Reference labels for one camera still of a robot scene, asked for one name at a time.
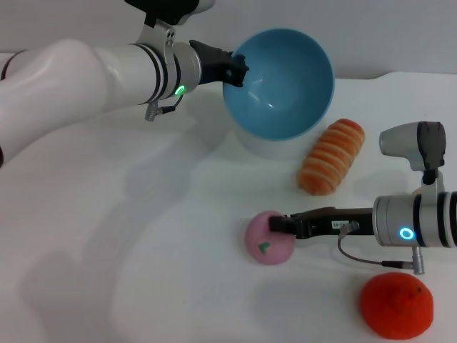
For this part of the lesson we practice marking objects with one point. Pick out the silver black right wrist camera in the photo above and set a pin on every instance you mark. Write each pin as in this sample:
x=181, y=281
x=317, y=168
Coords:
x=410, y=143

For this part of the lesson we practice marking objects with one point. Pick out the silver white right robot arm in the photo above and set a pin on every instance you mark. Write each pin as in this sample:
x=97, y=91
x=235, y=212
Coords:
x=428, y=221

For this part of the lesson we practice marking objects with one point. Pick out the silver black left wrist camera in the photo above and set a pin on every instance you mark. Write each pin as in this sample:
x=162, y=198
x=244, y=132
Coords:
x=164, y=10

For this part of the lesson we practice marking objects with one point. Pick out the red orange tangerine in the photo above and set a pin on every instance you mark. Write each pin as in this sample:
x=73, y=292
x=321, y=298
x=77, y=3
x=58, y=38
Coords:
x=396, y=307

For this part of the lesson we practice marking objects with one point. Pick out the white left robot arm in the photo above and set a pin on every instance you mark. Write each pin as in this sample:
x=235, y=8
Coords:
x=71, y=82

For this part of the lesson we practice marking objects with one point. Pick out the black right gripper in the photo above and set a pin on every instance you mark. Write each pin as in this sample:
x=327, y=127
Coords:
x=321, y=223

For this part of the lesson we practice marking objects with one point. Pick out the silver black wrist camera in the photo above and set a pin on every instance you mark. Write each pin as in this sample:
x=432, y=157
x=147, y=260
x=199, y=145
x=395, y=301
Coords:
x=164, y=10
x=410, y=143

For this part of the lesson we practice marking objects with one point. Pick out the orange striped bread roll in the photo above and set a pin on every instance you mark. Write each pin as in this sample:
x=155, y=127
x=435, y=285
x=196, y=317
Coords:
x=332, y=157

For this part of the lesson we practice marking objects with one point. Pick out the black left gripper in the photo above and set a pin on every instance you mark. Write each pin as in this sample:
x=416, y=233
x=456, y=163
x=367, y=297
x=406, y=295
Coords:
x=214, y=64

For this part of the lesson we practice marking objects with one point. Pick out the blue bowl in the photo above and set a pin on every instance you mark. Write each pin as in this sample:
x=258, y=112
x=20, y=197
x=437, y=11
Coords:
x=285, y=89

